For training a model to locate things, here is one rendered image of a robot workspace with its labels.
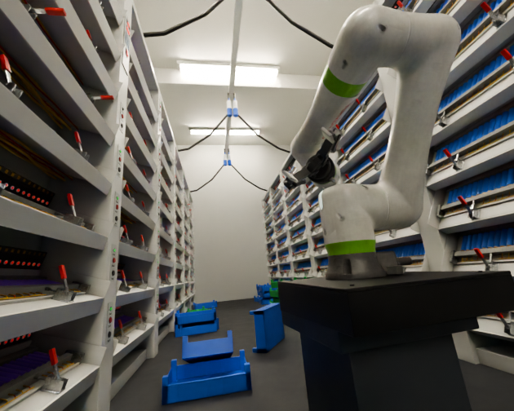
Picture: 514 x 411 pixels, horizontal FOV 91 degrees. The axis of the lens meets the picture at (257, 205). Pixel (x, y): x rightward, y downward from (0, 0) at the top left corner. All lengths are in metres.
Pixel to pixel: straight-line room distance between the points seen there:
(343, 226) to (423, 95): 0.36
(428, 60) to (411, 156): 0.22
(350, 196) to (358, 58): 0.31
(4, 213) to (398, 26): 0.83
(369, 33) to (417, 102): 0.20
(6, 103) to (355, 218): 0.74
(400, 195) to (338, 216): 0.18
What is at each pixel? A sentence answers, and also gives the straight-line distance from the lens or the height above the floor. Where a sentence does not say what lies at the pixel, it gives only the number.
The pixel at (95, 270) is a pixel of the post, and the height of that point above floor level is 0.44.
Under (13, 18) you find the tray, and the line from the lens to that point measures 0.75.
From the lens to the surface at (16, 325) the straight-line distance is 0.66.
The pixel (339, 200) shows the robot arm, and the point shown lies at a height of 0.55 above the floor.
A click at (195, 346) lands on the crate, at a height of 0.13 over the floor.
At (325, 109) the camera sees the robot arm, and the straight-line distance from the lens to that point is 0.80.
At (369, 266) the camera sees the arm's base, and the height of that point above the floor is 0.38.
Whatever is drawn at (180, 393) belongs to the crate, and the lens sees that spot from 1.08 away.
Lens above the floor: 0.39
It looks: 15 degrees up
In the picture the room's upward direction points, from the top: 5 degrees counter-clockwise
